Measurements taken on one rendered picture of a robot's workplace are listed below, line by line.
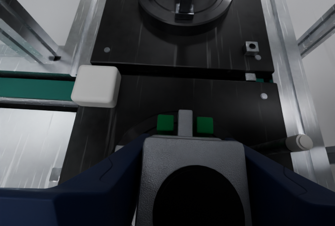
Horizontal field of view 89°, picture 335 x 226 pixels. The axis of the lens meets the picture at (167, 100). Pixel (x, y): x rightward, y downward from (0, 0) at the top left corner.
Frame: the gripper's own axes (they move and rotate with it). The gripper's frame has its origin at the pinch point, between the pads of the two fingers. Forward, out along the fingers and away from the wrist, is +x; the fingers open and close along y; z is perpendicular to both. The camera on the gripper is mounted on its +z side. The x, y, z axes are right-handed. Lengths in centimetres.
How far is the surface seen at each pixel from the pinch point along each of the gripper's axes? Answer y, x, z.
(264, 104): -10.1, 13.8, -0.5
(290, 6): -27, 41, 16
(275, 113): -11.2, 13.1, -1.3
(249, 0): -10.4, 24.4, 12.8
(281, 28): -15.1, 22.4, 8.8
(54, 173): 12.7, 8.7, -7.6
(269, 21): -13.6, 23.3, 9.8
